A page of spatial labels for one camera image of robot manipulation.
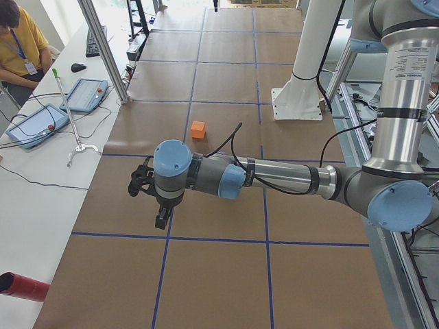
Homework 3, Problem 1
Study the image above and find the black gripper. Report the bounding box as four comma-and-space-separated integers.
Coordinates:
155, 197, 178, 229

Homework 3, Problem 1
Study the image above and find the orange foam block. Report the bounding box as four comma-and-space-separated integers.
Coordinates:
190, 121, 206, 139

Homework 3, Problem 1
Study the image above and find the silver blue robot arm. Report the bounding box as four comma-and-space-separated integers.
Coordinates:
148, 1, 438, 232

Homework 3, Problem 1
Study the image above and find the silver reacher grabber tool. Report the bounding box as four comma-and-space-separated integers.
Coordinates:
52, 69, 102, 168

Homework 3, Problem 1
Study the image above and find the far blue teach pendant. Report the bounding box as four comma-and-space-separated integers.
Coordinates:
66, 79, 108, 113

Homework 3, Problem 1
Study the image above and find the blue teach pendant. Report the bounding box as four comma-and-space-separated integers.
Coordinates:
66, 79, 108, 113
5, 103, 69, 149

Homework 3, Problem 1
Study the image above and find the brown paper table mat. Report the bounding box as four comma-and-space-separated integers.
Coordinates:
35, 7, 392, 328

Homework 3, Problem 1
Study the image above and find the near blue teach pendant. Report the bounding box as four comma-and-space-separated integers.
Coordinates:
5, 103, 69, 149

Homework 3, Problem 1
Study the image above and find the red cylinder tube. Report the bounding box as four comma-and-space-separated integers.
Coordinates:
1, 272, 50, 302

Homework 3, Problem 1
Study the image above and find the black computer mouse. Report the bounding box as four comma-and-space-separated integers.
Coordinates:
71, 62, 87, 73

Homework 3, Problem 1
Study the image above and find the black keyboard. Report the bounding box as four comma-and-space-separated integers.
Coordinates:
85, 29, 100, 58

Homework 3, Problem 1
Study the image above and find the person in yellow shirt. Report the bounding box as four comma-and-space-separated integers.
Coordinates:
1, 0, 53, 106

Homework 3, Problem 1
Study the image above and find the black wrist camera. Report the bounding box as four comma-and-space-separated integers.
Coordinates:
128, 156, 156, 197

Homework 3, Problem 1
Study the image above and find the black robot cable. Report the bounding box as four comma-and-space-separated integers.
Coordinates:
205, 122, 377, 195

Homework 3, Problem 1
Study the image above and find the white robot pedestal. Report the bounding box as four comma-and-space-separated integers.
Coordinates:
272, 0, 344, 121

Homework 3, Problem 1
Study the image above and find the aluminium frame post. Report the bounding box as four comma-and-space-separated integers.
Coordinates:
78, 0, 130, 104

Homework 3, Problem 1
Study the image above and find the aluminium side frame rail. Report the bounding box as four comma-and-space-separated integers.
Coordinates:
324, 0, 439, 329

